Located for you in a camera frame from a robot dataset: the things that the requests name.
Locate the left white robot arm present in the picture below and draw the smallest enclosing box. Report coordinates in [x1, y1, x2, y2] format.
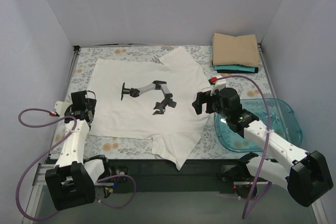
[45, 91, 112, 211]

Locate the white printed t shirt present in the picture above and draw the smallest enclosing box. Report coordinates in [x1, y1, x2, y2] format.
[88, 47, 209, 169]

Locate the teal transparent plastic bin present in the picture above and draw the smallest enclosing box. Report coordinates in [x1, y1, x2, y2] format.
[213, 98, 304, 153]

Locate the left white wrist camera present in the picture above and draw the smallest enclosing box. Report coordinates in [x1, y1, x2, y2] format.
[49, 101, 72, 117]

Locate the folded beige t shirt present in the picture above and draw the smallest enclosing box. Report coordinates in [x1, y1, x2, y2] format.
[212, 33, 260, 67]

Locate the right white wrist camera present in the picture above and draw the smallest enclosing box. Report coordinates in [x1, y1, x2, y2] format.
[209, 76, 226, 96]

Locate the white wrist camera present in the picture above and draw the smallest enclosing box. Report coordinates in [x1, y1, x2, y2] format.
[209, 76, 226, 96]
[49, 101, 72, 117]

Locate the folded teal t shirt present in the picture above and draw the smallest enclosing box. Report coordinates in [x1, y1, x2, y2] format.
[214, 65, 258, 70]

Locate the folded black t shirt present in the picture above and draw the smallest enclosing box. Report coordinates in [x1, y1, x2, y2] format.
[216, 68, 259, 73]

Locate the floral patterned table mat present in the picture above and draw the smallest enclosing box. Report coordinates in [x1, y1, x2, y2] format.
[49, 45, 300, 161]

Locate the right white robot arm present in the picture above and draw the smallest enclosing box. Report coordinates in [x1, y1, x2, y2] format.
[192, 88, 333, 207]

